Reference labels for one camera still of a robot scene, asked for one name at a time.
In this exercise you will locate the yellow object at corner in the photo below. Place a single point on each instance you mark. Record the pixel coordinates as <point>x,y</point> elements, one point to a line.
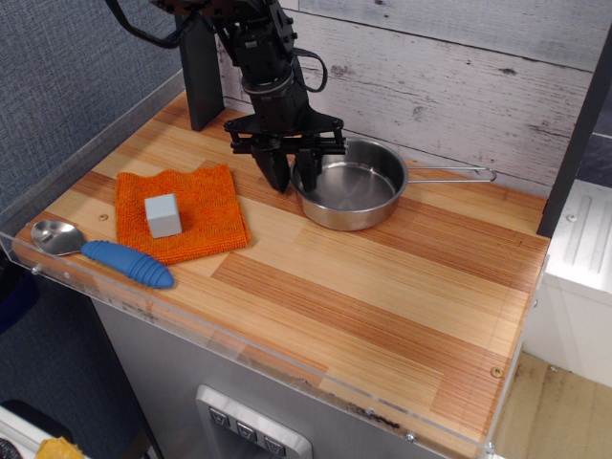
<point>58,448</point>

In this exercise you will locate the silver dispenser button panel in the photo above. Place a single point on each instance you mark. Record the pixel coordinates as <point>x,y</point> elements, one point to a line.
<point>235,430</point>

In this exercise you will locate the stainless steel pot with handle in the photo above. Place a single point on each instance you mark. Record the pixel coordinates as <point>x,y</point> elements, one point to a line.
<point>361,188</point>

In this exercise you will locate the white cabinet at right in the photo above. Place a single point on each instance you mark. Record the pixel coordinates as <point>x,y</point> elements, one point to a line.
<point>570,324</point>

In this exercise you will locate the metal spoon with blue handle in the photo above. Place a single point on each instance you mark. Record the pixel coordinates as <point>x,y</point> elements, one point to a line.
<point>61,238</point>

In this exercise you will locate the dark vertical post right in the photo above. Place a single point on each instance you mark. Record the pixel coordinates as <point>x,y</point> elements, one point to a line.
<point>584,128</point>

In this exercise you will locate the grey wooden block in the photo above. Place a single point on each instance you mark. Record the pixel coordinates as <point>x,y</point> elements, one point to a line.
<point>163,216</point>

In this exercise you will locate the orange microfiber cloth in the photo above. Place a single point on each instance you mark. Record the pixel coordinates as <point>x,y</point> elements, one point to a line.
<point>211,218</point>

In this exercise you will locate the clear acrylic front guard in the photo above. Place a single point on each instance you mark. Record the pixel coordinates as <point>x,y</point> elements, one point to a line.
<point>413,331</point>

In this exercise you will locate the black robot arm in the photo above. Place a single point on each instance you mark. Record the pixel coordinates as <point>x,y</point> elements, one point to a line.
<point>259,39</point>

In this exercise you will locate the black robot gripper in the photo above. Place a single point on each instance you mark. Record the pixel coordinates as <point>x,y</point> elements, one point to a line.
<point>283,122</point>

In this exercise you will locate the dark vertical post left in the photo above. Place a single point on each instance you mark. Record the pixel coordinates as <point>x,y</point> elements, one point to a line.
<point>201,75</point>

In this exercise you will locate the dark vertical post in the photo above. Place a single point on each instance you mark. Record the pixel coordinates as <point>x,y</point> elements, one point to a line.
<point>201,75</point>
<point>584,128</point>

